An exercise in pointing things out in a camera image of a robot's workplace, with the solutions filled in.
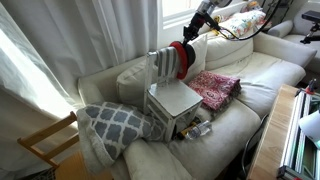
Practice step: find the light wooden table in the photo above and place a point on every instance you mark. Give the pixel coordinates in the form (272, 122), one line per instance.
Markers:
(268, 156)

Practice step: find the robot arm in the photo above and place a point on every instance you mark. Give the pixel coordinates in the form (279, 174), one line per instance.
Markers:
(208, 6)

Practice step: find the aluminium frame rail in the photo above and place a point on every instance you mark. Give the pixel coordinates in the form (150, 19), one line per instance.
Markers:
(301, 156)

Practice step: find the red patterned folded blanket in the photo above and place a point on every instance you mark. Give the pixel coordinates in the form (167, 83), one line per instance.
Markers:
(215, 89)

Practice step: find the dark navy hat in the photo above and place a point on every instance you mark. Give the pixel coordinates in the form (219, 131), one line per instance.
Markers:
(191, 56)

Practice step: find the yellow black tool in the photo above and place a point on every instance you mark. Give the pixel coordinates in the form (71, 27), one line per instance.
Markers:
(181, 135)

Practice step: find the beige sofa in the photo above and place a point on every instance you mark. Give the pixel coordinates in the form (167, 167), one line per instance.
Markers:
(263, 64)

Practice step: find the white window frame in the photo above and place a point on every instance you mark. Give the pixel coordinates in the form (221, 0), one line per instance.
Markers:
(177, 12)

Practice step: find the white curtain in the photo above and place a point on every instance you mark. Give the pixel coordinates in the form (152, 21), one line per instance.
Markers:
(46, 45)

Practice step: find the beige sofa back cushion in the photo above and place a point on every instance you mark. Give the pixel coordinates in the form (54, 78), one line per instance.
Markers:
(200, 47)

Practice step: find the clear plastic bottle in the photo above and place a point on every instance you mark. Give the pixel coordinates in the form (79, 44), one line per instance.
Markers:
(199, 130)

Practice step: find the small white wooden chair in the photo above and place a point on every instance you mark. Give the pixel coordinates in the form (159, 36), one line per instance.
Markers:
(166, 97)

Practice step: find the floral cushion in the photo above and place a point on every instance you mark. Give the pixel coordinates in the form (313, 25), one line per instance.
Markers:
(240, 23)

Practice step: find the red knitted hat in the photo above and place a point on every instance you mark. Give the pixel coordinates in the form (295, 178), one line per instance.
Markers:
(182, 72)

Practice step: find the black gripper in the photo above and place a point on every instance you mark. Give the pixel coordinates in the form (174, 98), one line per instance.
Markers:
(190, 32)

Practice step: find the grey white lattice pillow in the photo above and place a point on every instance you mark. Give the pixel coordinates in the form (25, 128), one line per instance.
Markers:
(107, 128)

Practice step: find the beige loose cushion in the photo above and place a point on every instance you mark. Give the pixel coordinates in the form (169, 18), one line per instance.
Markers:
(130, 85)

